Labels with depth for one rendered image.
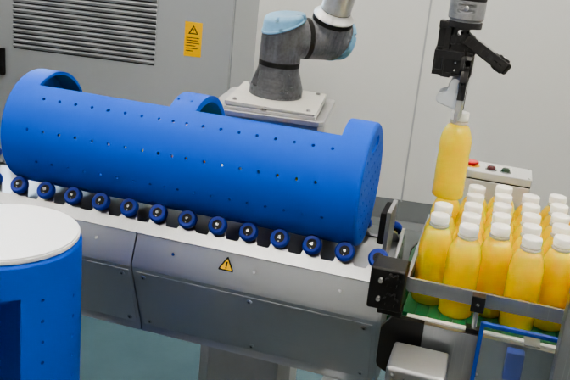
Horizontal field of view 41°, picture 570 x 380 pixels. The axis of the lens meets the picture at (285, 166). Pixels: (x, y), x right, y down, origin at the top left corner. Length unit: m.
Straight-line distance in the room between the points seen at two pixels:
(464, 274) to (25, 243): 0.84
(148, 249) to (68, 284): 0.39
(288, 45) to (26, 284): 1.02
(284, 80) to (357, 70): 2.38
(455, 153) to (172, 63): 1.88
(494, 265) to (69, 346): 0.85
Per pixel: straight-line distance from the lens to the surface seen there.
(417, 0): 4.43
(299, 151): 1.64
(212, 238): 1.78
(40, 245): 1.47
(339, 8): 2.13
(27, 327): 1.48
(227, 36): 3.27
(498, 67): 1.67
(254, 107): 2.05
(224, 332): 1.90
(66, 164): 1.87
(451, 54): 1.66
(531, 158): 4.63
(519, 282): 1.59
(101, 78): 3.47
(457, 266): 1.58
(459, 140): 1.69
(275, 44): 2.11
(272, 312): 1.78
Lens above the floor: 1.62
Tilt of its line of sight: 17 degrees down
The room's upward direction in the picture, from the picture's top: 6 degrees clockwise
